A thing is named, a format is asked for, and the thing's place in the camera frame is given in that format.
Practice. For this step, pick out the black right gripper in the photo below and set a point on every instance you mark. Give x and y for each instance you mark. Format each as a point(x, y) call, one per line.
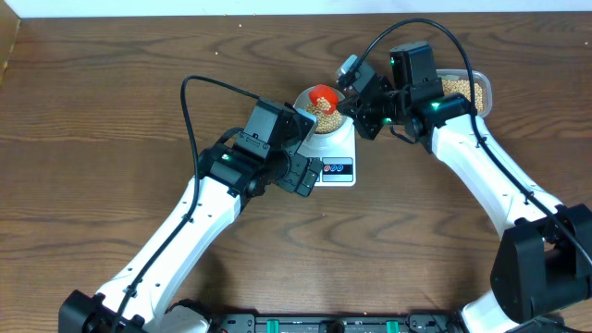
point(357, 111)

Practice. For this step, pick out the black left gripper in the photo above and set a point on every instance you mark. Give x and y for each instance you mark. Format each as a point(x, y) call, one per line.
point(297, 166)

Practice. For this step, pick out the red measuring scoop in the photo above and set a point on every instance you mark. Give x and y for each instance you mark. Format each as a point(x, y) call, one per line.
point(324, 99)

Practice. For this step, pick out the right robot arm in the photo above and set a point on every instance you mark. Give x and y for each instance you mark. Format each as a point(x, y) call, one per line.
point(543, 263)

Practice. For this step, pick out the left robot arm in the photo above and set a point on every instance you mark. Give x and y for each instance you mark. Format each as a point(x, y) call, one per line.
point(138, 298)

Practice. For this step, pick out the white digital kitchen scale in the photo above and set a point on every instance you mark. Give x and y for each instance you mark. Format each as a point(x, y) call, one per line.
point(337, 152)

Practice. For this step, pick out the white bowl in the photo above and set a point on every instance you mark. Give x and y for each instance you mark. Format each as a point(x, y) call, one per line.
point(325, 124)

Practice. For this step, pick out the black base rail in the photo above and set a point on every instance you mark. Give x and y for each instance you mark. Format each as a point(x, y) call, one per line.
point(252, 322)

